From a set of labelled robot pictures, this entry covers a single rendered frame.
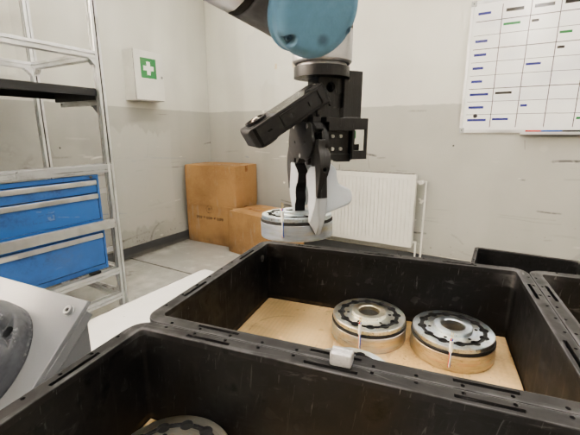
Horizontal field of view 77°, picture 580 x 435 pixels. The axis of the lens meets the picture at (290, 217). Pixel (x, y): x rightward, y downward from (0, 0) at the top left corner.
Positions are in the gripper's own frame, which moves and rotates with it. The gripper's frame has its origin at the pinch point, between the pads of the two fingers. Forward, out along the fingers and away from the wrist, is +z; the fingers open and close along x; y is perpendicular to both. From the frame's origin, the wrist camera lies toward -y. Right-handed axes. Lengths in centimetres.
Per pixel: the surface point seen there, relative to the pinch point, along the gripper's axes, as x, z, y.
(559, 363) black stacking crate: -27.3, 8.0, 12.0
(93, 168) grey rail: 188, 8, -39
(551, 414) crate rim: -31.9, 6.5, 3.0
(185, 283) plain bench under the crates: 56, 29, -10
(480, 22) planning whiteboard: 162, -89, 216
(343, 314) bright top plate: -3.3, 13.3, 4.9
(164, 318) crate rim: -7.8, 6.6, -19.5
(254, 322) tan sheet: 5.1, 16.5, -5.8
